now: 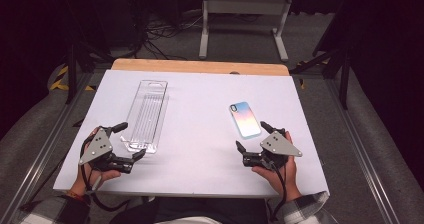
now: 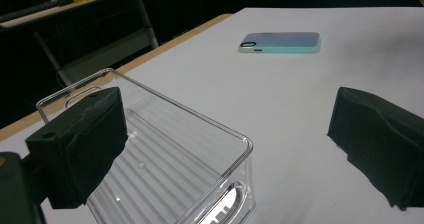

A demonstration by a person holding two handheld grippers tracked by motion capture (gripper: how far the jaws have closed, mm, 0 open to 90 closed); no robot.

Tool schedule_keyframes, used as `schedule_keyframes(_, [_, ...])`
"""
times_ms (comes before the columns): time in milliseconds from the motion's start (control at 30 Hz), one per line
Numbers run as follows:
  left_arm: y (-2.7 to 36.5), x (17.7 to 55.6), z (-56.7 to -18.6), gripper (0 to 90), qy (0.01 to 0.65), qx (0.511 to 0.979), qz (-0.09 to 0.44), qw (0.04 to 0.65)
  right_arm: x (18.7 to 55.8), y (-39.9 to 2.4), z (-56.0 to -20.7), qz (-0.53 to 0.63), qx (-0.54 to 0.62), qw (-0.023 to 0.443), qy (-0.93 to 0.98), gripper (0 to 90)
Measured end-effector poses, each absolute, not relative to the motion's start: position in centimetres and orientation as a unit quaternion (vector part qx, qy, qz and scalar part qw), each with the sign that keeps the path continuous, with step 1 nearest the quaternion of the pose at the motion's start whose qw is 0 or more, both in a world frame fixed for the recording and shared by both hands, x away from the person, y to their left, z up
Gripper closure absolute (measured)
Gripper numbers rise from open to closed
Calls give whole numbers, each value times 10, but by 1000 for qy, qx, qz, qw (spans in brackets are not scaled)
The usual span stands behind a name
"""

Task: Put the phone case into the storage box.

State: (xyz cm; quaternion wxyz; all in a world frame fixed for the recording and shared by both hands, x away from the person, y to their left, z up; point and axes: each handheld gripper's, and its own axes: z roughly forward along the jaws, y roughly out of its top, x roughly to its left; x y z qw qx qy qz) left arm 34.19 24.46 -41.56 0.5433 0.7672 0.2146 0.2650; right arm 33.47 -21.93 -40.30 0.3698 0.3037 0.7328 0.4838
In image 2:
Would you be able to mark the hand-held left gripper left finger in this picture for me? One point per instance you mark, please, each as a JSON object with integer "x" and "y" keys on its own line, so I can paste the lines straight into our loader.
{"x": 83, "y": 144}

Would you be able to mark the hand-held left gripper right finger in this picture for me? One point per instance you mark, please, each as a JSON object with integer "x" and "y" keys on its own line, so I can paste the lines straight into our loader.
{"x": 380, "y": 140}

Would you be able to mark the clear plastic storage bin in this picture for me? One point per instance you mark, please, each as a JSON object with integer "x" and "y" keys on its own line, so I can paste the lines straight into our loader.
{"x": 173, "y": 157}

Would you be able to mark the teal phone case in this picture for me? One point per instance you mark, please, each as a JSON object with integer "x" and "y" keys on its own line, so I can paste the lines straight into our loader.
{"x": 281, "y": 42}

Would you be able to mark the grey metal chair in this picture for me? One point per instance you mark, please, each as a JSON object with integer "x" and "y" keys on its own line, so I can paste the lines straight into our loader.
{"x": 106, "y": 47}

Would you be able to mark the wooden side table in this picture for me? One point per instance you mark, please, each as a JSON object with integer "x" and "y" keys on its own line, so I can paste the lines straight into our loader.
{"x": 50, "y": 12}

